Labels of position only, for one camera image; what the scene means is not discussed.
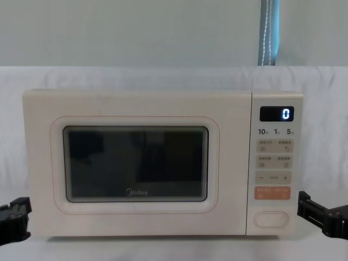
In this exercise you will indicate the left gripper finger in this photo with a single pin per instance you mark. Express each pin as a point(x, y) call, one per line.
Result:
point(19, 208)

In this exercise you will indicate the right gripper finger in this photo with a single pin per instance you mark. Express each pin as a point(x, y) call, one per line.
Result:
point(310, 206)

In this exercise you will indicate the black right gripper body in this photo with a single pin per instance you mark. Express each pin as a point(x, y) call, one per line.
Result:
point(338, 227)

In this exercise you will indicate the cream microwave oven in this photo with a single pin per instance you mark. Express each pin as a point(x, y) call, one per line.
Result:
point(136, 163)

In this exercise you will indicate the grey striped post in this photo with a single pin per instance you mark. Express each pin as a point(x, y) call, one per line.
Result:
point(268, 32)

